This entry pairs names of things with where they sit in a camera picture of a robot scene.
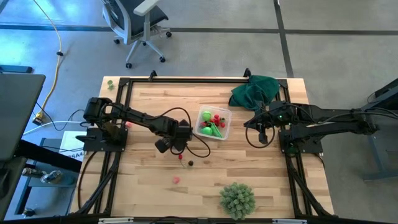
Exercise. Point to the small green plastic piece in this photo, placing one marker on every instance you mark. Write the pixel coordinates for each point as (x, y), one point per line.
(110, 84)

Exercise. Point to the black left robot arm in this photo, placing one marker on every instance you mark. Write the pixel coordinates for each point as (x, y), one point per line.
(140, 117)

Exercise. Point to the white printed sign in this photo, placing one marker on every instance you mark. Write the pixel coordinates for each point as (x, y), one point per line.
(70, 149)

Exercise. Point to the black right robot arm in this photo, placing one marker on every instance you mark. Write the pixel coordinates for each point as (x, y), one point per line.
(326, 127)

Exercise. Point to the pink toy fruit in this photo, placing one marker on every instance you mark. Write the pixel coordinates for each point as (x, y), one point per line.
(176, 180)
(128, 124)

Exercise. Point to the clear bottle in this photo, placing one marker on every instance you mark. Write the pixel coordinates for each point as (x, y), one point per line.
(51, 176)

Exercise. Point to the dark green cloth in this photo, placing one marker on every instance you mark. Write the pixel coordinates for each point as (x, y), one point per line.
(255, 91)

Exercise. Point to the bright green toy lime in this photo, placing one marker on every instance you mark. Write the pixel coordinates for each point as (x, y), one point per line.
(206, 131)

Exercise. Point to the clear plastic tupperware container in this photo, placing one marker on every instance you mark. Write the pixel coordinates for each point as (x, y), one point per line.
(228, 113)

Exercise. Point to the grey metal desk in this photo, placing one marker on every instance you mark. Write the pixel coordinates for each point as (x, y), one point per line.
(387, 98)

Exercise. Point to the artificial green spiky plant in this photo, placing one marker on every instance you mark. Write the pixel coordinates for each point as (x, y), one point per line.
(237, 200)

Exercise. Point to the silver aluminium bracket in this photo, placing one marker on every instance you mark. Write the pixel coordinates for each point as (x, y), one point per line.
(289, 221)
(116, 220)

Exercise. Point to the long green toy pepper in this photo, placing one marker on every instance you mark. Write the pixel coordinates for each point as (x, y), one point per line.
(216, 131)

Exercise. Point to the light green toy cabbage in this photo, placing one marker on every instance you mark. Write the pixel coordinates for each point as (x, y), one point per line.
(206, 116)

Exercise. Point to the red cherry with green stem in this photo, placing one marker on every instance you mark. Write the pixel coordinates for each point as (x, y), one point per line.
(180, 156)

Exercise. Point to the dark grey desk top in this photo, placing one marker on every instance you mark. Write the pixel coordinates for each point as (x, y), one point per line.
(18, 109)

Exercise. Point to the white and black office chair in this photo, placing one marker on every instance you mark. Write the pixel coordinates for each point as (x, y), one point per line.
(136, 18)

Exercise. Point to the black aluminium table frame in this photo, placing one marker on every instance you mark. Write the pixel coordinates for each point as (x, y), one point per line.
(192, 80)

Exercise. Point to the black toy cherry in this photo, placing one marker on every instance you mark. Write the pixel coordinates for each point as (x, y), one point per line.
(190, 163)

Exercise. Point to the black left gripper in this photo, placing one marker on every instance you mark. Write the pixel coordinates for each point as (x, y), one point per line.
(182, 133)

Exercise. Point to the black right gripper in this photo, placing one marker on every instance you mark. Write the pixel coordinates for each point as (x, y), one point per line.
(275, 113)

